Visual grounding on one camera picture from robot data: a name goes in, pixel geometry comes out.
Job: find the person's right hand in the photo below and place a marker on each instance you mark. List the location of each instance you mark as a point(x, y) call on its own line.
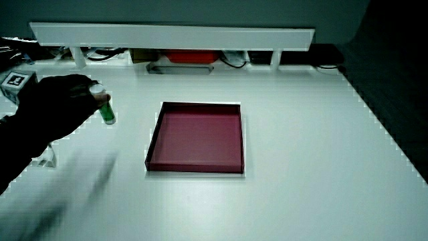
point(57, 103)

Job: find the green glue stick white cap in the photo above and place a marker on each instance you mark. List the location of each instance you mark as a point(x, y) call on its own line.
point(107, 113)

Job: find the person's right forearm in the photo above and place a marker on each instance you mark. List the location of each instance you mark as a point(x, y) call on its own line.
point(15, 147)

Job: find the small white stand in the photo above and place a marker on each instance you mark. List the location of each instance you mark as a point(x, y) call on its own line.
point(47, 160)

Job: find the dark cluttered equipment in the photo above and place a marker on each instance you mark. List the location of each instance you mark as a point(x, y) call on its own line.
point(20, 50)

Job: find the brown cardboard box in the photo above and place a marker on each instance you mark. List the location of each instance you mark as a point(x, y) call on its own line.
point(143, 55)

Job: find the grey flat tray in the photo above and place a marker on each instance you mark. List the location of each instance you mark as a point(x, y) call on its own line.
point(180, 69)

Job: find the white desk shelf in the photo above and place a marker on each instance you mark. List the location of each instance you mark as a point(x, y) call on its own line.
point(174, 36)

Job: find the red box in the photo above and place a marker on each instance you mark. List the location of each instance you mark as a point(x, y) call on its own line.
point(192, 56)

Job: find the dark red shallow tray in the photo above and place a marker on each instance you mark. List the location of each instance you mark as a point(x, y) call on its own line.
point(197, 139)

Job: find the white plastic object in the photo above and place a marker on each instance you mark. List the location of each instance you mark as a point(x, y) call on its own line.
point(234, 56)

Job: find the black box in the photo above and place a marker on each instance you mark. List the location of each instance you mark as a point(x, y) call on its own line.
point(261, 57)

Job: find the large black device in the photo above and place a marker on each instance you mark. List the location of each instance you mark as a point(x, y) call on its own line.
point(312, 55)

